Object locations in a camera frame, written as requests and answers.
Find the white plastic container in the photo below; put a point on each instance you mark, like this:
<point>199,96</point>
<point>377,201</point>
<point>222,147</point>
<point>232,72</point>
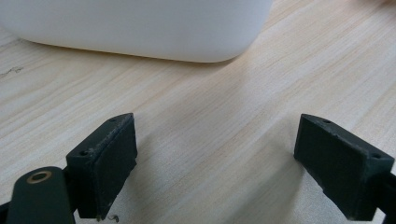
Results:
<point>140,28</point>

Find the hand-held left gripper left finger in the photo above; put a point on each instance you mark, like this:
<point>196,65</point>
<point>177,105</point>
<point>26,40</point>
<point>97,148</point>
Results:
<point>102,165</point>

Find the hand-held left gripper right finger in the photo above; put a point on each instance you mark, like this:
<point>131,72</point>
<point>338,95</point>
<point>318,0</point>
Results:
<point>337,161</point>

